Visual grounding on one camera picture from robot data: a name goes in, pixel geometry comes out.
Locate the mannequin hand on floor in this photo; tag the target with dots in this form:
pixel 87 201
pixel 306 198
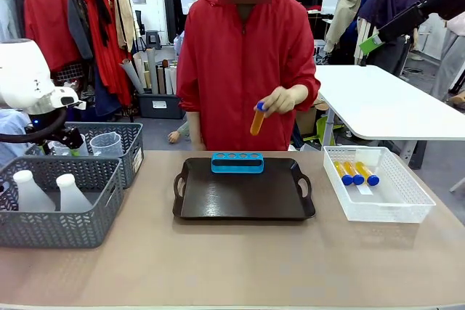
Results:
pixel 176 136

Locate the person right forearm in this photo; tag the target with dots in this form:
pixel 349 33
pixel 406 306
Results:
pixel 196 130

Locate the person red jacket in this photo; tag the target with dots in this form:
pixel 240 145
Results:
pixel 236 70

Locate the cardboard box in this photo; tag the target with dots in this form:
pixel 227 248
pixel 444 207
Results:
pixel 309 117

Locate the bundle of paper rolls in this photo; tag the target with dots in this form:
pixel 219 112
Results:
pixel 154 70

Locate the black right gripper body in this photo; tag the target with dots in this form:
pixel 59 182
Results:
pixel 403 23

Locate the person left hand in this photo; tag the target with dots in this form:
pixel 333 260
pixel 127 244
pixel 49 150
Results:
pixel 287 99

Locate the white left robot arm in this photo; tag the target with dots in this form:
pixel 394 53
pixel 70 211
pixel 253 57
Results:
pixel 20 70

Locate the gray basket holding bottles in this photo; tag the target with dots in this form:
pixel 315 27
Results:
pixel 58 226

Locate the pale blue hanging garment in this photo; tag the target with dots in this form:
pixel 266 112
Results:
pixel 9 8

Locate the beige hanging garment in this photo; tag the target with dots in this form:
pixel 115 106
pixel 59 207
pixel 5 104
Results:
pixel 127 16

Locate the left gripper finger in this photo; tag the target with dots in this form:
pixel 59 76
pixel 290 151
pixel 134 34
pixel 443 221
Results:
pixel 75 151
pixel 46 148

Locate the mannequin in beige coat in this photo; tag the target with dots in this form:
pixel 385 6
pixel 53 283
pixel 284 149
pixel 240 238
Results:
pixel 350 8

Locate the orange tube blue cap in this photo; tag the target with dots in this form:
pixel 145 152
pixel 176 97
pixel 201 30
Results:
pixel 344 173
pixel 367 173
pixel 354 173
pixel 257 121

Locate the dark brown tray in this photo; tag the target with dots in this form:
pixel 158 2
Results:
pixel 243 197

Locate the white table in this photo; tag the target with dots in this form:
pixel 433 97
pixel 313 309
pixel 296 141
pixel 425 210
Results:
pixel 378 103

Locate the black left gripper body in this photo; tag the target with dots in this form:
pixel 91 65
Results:
pixel 67 136

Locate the green object under table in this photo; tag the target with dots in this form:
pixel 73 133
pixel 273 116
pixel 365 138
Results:
pixel 323 128

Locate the red hanging dress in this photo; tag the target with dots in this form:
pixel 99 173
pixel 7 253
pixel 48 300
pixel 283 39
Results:
pixel 109 67

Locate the white plastic basket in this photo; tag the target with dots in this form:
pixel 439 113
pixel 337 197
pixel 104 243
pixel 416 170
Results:
pixel 392 201

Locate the red hanging jacket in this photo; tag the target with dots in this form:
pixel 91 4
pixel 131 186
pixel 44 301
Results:
pixel 47 23

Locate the blue tube rack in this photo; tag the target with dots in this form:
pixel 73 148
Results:
pixel 238 166

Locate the clear plastic measuring cup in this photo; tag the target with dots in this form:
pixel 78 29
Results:
pixel 63 149
pixel 106 144

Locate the gray step stool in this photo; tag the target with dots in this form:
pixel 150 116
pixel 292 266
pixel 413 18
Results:
pixel 153 38

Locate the black hanging scarf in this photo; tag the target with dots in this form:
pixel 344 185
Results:
pixel 103 12

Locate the gray hanging garment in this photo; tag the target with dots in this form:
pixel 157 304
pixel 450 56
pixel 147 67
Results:
pixel 81 30

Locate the white plastic bottle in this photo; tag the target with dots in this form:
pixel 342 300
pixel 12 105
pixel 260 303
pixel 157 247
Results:
pixel 31 194
pixel 72 195

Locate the gray storage bin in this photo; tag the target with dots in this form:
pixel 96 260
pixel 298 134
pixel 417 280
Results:
pixel 161 105

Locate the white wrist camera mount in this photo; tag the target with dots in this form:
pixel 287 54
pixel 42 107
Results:
pixel 69 98

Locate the white paper strip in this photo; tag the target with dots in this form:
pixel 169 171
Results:
pixel 365 190

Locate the light blue cloth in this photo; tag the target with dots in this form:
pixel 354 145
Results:
pixel 14 128

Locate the gray basket holding cups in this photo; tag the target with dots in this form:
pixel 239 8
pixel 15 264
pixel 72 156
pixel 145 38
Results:
pixel 129 150

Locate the mannequin in navy jacket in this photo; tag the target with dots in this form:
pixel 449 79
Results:
pixel 390 1

